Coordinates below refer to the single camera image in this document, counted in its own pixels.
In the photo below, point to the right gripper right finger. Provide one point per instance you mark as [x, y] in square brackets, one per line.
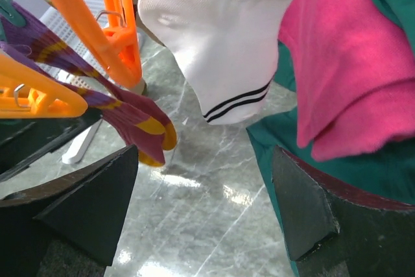
[332, 228]

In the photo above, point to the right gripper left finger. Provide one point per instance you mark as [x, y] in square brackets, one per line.
[69, 226]

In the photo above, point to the orange clothespin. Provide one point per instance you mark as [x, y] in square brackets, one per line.
[28, 94]
[110, 36]

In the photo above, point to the silver white clothes rack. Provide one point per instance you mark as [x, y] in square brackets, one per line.
[80, 144]

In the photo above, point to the green garment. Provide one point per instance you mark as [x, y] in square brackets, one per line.
[387, 172]

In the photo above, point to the pink garment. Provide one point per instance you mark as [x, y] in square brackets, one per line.
[354, 73]

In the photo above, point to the white plastic basket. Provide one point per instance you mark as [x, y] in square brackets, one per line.
[55, 22]

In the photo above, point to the teal clothespin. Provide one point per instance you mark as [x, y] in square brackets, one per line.
[11, 14]

